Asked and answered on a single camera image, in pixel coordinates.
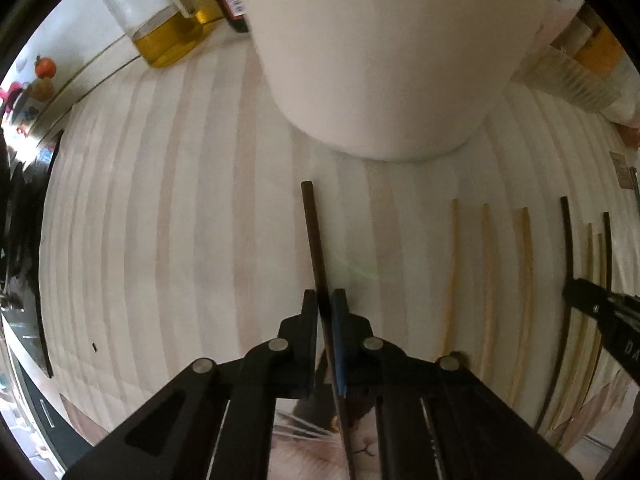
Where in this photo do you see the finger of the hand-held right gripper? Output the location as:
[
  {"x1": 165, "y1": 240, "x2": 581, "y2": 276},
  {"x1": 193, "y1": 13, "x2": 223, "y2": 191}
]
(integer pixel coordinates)
[{"x1": 562, "y1": 277, "x2": 617, "y2": 322}]

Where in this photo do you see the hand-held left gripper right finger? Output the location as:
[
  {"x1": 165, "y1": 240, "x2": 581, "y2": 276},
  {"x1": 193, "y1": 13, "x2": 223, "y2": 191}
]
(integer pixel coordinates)
[{"x1": 331, "y1": 288, "x2": 586, "y2": 480}]

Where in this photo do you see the dark appliance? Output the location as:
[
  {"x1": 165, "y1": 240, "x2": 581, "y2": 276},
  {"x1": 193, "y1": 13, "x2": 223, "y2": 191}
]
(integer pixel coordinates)
[{"x1": 0, "y1": 130, "x2": 56, "y2": 380}]

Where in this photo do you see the light wooden chopstick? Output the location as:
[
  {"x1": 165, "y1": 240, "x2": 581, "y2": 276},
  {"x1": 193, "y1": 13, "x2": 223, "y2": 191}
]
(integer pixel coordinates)
[
  {"x1": 477, "y1": 203, "x2": 497, "y2": 383},
  {"x1": 560, "y1": 232, "x2": 606, "y2": 441},
  {"x1": 547, "y1": 223, "x2": 596, "y2": 433},
  {"x1": 441, "y1": 199, "x2": 461, "y2": 358},
  {"x1": 505, "y1": 207, "x2": 535, "y2": 403}
]

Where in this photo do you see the dark wooden chopstick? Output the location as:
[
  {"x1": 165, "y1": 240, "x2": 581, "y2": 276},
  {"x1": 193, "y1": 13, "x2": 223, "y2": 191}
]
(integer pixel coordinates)
[
  {"x1": 602, "y1": 211, "x2": 615, "y2": 293},
  {"x1": 301, "y1": 180, "x2": 357, "y2": 480},
  {"x1": 535, "y1": 196, "x2": 576, "y2": 433}
]

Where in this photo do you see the orange packet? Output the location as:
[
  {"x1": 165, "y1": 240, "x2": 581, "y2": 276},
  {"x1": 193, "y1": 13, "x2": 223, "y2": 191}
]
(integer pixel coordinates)
[{"x1": 572, "y1": 22, "x2": 628, "y2": 78}]

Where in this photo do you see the cat print mat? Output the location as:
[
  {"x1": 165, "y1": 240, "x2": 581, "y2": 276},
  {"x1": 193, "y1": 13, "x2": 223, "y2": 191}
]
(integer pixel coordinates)
[{"x1": 60, "y1": 355, "x2": 640, "y2": 480}]

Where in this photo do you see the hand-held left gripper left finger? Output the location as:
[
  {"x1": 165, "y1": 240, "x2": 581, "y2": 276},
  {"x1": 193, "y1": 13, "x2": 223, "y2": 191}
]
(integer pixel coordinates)
[{"x1": 65, "y1": 289, "x2": 320, "y2": 480}]

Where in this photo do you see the white utensil holder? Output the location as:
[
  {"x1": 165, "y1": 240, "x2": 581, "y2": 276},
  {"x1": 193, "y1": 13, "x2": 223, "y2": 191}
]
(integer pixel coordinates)
[{"x1": 230, "y1": 0, "x2": 566, "y2": 162}]

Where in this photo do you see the glass oil bottle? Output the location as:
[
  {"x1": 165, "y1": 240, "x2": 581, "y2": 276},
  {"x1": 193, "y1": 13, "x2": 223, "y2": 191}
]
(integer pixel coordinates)
[{"x1": 102, "y1": 0, "x2": 223, "y2": 69}]

